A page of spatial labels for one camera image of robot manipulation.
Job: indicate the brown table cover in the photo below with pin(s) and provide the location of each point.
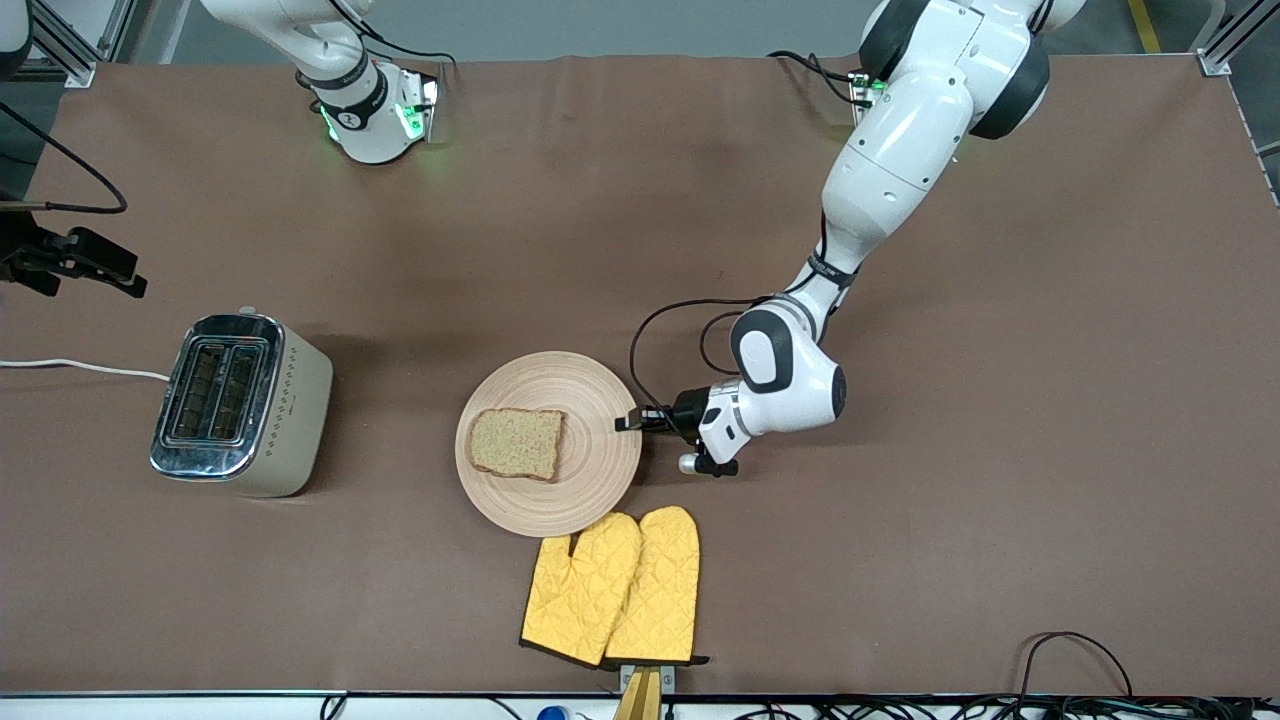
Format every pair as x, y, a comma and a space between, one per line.
700, 250

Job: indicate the silver beige toaster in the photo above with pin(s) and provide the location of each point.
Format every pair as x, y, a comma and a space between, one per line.
285, 410

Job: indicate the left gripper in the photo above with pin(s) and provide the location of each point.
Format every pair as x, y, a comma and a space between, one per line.
688, 410

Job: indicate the round wooden plate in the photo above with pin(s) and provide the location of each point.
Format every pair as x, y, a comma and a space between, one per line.
590, 470

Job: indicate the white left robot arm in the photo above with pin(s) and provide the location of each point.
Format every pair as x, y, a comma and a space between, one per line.
900, 150

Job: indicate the brown toast slice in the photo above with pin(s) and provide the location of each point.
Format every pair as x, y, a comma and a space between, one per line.
515, 443

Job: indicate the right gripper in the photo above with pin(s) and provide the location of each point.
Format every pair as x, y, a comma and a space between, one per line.
27, 246

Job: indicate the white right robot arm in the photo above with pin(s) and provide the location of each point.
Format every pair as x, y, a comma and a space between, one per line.
370, 130

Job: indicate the grey metal bracket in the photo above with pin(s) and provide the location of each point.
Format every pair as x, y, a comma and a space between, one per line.
668, 676

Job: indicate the blue round object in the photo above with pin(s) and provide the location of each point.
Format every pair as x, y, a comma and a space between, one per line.
551, 714

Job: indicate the yellow quilted oven mitt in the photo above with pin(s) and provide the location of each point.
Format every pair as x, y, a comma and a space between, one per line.
660, 590
580, 600

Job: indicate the aluminium frame profile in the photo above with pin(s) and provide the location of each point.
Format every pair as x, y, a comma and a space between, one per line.
1215, 60
80, 68

